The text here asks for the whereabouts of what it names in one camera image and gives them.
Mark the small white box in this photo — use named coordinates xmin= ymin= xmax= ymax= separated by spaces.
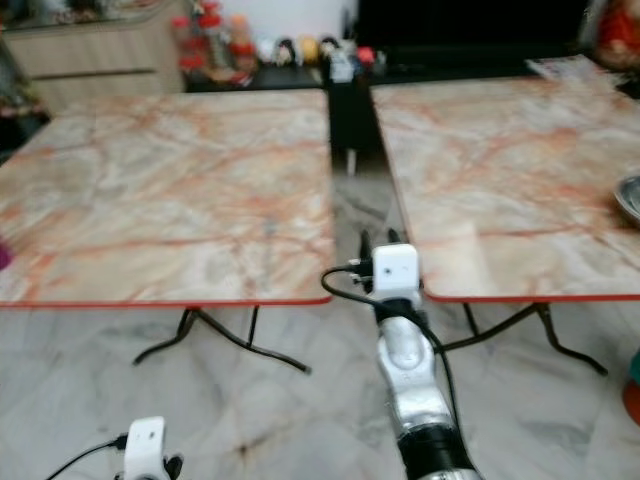
xmin=330 ymin=55 xmax=356 ymax=84

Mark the black television screen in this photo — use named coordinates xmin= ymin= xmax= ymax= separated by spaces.
xmin=355 ymin=0 xmax=596 ymax=51

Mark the printed magazine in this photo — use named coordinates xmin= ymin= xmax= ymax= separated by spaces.
xmin=525 ymin=55 xmax=616 ymax=83

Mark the orange-lidded snack jar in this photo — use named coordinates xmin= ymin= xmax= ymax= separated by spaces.
xmin=230 ymin=15 xmax=254 ymax=59

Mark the silver metal bowl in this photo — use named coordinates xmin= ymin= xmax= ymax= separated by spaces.
xmin=615 ymin=175 xmax=640 ymax=226

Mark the black-haired toy figurine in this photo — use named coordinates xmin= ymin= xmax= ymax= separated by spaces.
xmin=275 ymin=37 xmax=297 ymax=66
xmin=318 ymin=35 xmax=341 ymax=63

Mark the light wooden drawer cabinet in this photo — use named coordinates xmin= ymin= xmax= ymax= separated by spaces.
xmin=5 ymin=5 xmax=186 ymax=113

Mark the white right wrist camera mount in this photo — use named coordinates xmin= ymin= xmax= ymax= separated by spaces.
xmin=372 ymin=243 xmax=421 ymax=301

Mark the slim red-lidded clear jar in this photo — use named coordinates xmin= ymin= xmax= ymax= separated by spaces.
xmin=175 ymin=20 xmax=199 ymax=71

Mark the red and teal container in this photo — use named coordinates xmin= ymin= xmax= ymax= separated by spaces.
xmin=622 ymin=347 xmax=640 ymax=426

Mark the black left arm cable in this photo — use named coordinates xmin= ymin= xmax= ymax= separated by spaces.
xmin=45 ymin=435 xmax=129 ymax=480

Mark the yellow toy figurine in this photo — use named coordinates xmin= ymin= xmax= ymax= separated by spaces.
xmin=297 ymin=35 xmax=319 ymax=63

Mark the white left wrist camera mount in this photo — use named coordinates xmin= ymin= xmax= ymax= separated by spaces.
xmin=125 ymin=417 xmax=167 ymax=480

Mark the black television console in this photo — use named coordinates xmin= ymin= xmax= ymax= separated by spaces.
xmin=185 ymin=48 xmax=561 ymax=176

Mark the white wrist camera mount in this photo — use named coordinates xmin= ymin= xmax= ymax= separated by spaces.
xmin=372 ymin=243 xmax=421 ymax=301
xmin=125 ymin=417 xmax=167 ymax=480

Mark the red orange decorative figure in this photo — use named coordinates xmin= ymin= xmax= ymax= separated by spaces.
xmin=595 ymin=0 xmax=640 ymax=71

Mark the large red-lidded clear jar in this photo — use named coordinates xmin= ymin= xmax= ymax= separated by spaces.
xmin=198 ymin=22 xmax=226 ymax=76

